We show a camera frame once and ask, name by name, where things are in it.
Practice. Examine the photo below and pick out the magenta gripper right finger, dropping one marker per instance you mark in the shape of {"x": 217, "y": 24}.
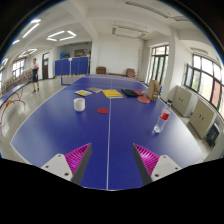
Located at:
{"x": 151, "y": 166}

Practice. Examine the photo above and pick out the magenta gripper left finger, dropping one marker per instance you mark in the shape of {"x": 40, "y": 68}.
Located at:
{"x": 71, "y": 166}

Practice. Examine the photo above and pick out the clear plastic water bottle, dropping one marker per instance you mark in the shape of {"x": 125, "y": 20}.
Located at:
{"x": 163, "y": 118}

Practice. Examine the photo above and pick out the white cup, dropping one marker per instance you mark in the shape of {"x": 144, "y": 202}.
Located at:
{"x": 79, "y": 104}

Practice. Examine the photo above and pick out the red round disc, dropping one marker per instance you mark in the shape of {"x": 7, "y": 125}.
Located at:
{"x": 102, "y": 110}

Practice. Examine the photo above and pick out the red table tennis paddle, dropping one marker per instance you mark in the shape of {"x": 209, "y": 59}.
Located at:
{"x": 143, "y": 99}

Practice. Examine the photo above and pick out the black box on floor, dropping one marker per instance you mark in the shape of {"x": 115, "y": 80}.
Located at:
{"x": 212, "y": 134}

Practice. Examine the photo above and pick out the beige cabinet near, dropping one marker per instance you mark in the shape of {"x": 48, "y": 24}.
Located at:
{"x": 202, "y": 118}

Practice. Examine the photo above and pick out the beige cabinet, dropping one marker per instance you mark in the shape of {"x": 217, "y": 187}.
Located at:
{"x": 183, "y": 101}
{"x": 202, "y": 118}

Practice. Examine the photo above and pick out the beige cabinet far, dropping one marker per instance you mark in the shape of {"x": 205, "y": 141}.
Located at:
{"x": 183, "y": 101}

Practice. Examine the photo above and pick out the small colourful booklet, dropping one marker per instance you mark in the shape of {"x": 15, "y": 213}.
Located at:
{"x": 83, "y": 93}

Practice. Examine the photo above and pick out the red paddle behind case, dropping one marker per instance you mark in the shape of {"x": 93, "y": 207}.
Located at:
{"x": 139, "y": 93}

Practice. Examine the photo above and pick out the black paddle case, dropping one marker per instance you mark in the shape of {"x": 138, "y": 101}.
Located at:
{"x": 129, "y": 92}

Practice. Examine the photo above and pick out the grey paper sheet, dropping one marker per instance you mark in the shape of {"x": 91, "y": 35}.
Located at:
{"x": 94, "y": 89}

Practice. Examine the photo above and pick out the brown cardboard box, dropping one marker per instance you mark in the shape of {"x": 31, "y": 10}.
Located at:
{"x": 153, "y": 90}

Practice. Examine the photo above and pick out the yellow book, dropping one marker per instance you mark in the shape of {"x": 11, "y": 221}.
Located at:
{"x": 112, "y": 94}

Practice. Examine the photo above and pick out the brown armchair right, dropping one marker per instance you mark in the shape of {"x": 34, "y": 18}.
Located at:
{"x": 131, "y": 73}

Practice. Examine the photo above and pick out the brown armchair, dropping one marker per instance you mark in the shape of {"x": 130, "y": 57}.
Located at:
{"x": 131, "y": 73}
{"x": 101, "y": 70}

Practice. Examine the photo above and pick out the brown armchair left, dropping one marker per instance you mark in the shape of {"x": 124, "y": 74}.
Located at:
{"x": 101, "y": 70}

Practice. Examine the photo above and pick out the blue partition boards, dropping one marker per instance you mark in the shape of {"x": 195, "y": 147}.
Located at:
{"x": 72, "y": 66}

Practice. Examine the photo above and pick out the person in dark clothes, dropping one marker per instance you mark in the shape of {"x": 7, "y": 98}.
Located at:
{"x": 35, "y": 73}

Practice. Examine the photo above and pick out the red metal frame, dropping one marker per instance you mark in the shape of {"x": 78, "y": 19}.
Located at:
{"x": 11, "y": 98}

